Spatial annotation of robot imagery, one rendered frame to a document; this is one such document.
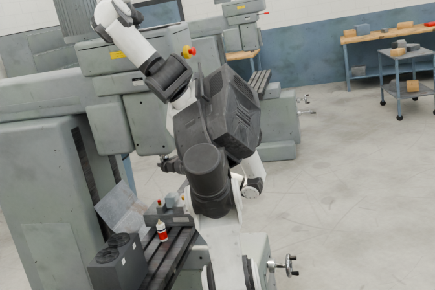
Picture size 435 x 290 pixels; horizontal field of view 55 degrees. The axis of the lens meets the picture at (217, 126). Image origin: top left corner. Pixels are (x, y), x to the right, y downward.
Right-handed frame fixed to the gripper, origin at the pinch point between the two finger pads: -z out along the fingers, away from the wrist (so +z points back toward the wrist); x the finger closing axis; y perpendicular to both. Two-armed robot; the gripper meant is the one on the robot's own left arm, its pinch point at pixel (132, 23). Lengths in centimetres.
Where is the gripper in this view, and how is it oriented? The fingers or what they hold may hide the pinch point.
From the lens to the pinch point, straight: 199.4
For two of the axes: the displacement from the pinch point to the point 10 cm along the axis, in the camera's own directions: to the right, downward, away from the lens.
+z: -1.1, -2.1, -9.7
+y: -1.5, -9.6, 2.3
